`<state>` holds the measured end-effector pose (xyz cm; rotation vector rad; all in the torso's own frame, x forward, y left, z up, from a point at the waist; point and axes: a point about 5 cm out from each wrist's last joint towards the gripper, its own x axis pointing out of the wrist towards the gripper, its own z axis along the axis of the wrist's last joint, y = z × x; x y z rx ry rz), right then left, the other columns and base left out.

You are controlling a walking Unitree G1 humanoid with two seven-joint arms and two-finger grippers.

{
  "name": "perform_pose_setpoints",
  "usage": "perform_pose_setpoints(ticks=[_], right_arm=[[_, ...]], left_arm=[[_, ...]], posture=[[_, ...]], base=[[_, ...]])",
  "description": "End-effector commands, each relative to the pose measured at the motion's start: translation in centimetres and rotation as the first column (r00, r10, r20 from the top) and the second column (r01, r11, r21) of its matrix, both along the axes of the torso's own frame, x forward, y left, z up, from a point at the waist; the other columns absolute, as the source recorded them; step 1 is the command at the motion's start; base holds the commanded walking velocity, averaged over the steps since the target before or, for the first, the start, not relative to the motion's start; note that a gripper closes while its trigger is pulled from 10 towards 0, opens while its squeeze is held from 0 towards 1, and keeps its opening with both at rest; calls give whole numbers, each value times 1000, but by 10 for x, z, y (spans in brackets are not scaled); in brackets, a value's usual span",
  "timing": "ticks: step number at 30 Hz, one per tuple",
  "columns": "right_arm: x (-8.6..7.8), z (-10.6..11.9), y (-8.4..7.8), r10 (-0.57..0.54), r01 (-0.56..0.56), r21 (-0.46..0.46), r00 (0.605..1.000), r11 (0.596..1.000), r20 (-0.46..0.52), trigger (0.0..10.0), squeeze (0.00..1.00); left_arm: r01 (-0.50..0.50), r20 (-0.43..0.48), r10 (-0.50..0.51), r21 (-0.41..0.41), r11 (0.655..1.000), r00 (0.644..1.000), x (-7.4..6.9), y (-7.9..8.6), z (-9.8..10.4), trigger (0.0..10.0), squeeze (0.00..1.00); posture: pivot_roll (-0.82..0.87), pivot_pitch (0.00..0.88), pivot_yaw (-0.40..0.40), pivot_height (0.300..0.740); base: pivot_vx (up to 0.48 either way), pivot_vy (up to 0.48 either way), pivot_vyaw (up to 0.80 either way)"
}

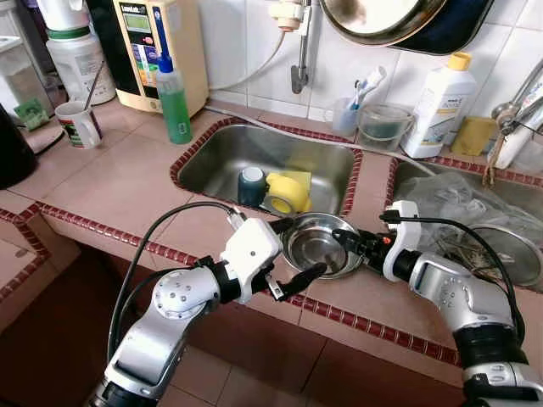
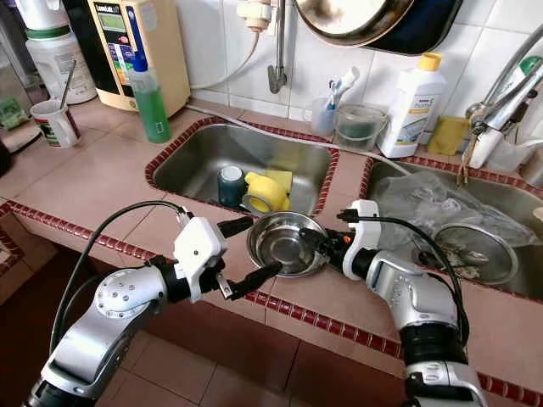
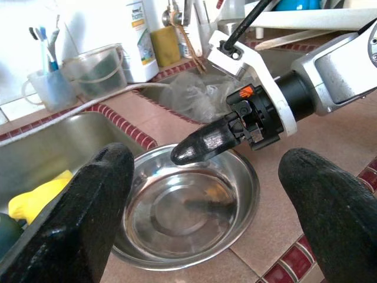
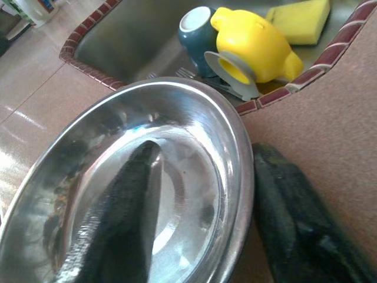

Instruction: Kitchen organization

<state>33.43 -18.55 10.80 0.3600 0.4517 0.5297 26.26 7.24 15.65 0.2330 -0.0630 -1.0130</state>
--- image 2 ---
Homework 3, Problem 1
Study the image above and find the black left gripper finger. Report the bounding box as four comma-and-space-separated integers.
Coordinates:
227, 260, 283, 300
216, 215, 256, 239

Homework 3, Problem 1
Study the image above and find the shallow steel bowl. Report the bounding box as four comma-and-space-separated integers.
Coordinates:
246, 212, 332, 279

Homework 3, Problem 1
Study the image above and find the blue mug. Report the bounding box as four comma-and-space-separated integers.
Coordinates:
216, 165, 247, 209

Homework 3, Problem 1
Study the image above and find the yellow plastic cup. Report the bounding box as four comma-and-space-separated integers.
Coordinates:
242, 172, 291, 213

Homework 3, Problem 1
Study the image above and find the yellow flat sponge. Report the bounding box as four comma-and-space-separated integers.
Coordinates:
263, 168, 294, 192

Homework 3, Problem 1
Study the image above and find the small steel sink basin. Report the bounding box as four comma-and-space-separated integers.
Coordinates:
146, 119, 342, 217

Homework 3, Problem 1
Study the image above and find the clear plastic bag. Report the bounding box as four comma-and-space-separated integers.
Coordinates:
373, 170, 540, 251

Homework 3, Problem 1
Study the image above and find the clear toothbrush cup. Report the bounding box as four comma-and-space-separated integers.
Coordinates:
310, 96, 340, 137

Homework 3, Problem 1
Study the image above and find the clear tub with dark liquid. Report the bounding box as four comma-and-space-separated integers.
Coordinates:
333, 103, 391, 152

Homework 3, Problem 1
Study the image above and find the green dish soap bottle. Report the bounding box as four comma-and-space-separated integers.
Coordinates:
127, 7, 173, 145

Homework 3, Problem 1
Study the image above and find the white blue toothbrush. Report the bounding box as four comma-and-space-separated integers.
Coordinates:
327, 66, 361, 111

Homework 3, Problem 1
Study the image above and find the white bottle with yellow cap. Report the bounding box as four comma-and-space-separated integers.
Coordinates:
378, 51, 448, 159

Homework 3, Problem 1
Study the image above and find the large steel sink basin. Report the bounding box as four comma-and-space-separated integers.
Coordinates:
361, 157, 543, 298

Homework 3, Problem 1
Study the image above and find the black electric kettle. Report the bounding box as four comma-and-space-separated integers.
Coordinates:
0, 127, 14, 175

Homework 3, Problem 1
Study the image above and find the white printed mug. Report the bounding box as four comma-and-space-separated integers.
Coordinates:
30, 100, 81, 149

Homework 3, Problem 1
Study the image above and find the metal spoon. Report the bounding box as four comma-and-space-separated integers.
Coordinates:
58, 61, 79, 107

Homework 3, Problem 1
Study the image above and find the hanging steel pan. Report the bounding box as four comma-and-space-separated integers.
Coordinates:
295, 0, 463, 56

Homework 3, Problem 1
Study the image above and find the green packet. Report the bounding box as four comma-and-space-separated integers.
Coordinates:
0, 95, 25, 132

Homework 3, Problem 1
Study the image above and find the chrome sink faucet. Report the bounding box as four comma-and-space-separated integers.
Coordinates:
456, 21, 543, 187

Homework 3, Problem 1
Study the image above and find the cream water purifier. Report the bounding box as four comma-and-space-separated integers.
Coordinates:
68, 0, 192, 115

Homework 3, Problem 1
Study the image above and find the large white plastic jug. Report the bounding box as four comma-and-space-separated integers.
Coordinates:
13, 0, 98, 107

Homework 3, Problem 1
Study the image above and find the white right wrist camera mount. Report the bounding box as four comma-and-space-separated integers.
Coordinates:
344, 199, 381, 281

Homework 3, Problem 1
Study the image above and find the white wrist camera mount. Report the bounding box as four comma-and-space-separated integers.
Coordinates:
174, 216, 228, 296
344, 199, 381, 281

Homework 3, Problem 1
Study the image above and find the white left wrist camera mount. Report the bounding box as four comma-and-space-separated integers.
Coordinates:
174, 216, 228, 296

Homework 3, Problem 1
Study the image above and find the grey hose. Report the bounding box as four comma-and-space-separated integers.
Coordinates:
188, 100, 417, 175

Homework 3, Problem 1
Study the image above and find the white hose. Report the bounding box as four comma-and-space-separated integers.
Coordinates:
188, 0, 285, 92

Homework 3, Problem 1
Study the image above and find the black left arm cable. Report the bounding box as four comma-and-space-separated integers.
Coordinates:
51, 201, 192, 348

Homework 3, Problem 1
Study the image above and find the chrome wall tap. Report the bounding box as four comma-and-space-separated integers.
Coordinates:
267, 0, 289, 94

